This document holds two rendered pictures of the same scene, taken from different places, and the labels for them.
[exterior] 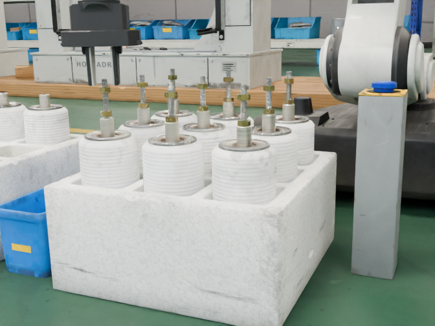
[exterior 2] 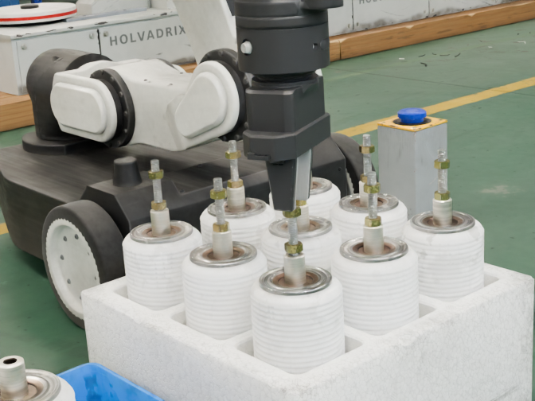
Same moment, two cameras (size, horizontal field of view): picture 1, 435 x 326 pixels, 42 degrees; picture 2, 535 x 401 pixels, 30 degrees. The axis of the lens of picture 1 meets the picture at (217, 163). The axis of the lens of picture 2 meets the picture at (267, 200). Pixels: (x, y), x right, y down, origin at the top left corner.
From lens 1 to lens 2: 118 cm
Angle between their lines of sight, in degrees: 61
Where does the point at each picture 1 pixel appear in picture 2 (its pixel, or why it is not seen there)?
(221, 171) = (462, 259)
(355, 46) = not seen: hidden behind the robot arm
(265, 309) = (524, 390)
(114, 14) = (320, 94)
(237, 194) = (478, 278)
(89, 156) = (325, 316)
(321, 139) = (193, 210)
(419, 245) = not seen: hidden behind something
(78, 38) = (301, 142)
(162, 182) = (410, 304)
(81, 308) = not seen: outside the picture
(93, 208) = (365, 384)
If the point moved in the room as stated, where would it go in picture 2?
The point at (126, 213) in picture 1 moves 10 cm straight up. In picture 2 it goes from (403, 366) to (401, 277)
